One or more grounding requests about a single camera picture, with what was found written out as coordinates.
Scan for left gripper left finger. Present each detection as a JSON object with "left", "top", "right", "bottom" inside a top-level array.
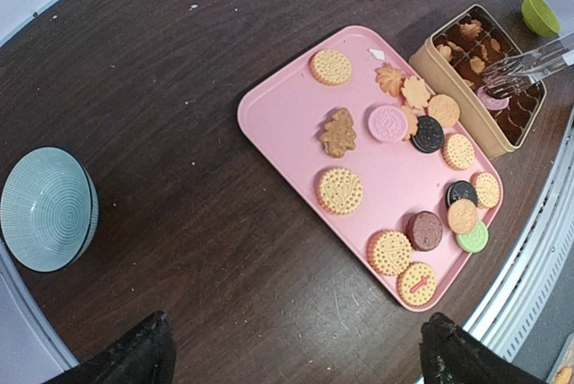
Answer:
[{"left": 50, "top": 310, "right": 177, "bottom": 383}]

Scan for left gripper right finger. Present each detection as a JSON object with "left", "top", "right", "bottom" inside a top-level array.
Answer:
[{"left": 420, "top": 312, "right": 541, "bottom": 384}]

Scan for pink sandwich cookie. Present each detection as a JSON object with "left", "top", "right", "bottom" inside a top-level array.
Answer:
[
  {"left": 476, "top": 88, "right": 510, "bottom": 111},
  {"left": 368, "top": 105, "right": 409, "bottom": 144}
]

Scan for metal serving tongs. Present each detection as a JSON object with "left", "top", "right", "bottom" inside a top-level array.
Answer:
[{"left": 479, "top": 33, "right": 573, "bottom": 100}]

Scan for swirl butter cookie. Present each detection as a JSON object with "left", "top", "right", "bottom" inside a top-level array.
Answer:
[
  {"left": 459, "top": 19, "right": 483, "bottom": 40},
  {"left": 376, "top": 65, "right": 404, "bottom": 97}
]

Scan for yellow cookie with pink sword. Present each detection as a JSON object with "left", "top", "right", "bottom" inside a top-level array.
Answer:
[{"left": 396, "top": 262, "right": 437, "bottom": 307}]

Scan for green sandwich cookie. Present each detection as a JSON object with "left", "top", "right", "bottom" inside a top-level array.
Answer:
[{"left": 457, "top": 221, "right": 489, "bottom": 253}]

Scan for yellow dotted cookie left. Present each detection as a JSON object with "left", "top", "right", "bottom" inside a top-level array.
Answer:
[{"left": 367, "top": 231, "right": 413, "bottom": 276}]

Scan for yellow dotted cookie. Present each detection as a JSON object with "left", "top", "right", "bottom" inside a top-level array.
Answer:
[
  {"left": 367, "top": 231, "right": 413, "bottom": 276},
  {"left": 441, "top": 134, "right": 475, "bottom": 170}
]

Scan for brown chocolate cookie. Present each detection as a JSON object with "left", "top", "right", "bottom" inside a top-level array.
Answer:
[{"left": 405, "top": 211, "right": 443, "bottom": 252}]

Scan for small round tan cookie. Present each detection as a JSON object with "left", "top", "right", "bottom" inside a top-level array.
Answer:
[{"left": 447, "top": 199, "right": 478, "bottom": 234}]

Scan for black sandwich cookie lower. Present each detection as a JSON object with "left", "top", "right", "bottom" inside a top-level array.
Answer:
[{"left": 445, "top": 180, "right": 478, "bottom": 208}]

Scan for black sandwich cookie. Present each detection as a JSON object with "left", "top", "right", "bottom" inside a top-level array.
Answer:
[
  {"left": 445, "top": 180, "right": 478, "bottom": 208},
  {"left": 410, "top": 116, "right": 445, "bottom": 153}
]

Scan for yellow dotted cookie corner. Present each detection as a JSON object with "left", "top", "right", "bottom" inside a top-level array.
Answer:
[{"left": 471, "top": 172, "right": 500, "bottom": 209}]

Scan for pale blue ceramic bowl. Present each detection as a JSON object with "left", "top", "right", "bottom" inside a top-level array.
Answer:
[{"left": 1, "top": 146, "right": 99, "bottom": 273}]

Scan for yellow cookie under chip cookie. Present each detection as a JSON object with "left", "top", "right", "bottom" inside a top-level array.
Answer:
[{"left": 317, "top": 168, "right": 364, "bottom": 215}]

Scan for yellow dotted cookie middle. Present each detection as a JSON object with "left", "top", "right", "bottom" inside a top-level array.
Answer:
[{"left": 441, "top": 134, "right": 475, "bottom": 170}]

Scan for black sandwich cookie upper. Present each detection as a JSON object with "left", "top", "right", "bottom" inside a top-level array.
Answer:
[{"left": 410, "top": 116, "right": 445, "bottom": 153}]

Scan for pink plastic tray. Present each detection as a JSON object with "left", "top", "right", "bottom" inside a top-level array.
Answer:
[{"left": 236, "top": 25, "right": 505, "bottom": 312}]

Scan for gingerbread brown leaf cookie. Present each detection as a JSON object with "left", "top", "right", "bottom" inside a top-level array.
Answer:
[{"left": 319, "top": 108, "right": 357, "bottom": 159}]

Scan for round tan cookie right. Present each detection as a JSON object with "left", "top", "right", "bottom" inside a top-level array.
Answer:
[{"left": 427, "top": 94, "right": 460, "bottom": 128}]

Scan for gold cookie tin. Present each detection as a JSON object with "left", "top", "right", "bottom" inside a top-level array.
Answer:
[{"left": 409, "top": 4, "right": 546, "bottom": 159}]

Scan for lone yellow sandwich cookie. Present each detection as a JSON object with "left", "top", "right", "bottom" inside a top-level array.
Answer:
[{"left": 309, "top": 49, "right": 352, "bottom": 86}]

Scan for green plastic bowl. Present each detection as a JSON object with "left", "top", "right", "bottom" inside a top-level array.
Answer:
[{"left": 521, "top": 0, "right": 561, "bottom": 38}]

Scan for front aluminium rail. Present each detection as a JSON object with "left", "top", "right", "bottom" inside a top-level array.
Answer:
[{"left": 464, "top": 118, "right": 573, "bottom": 362}]

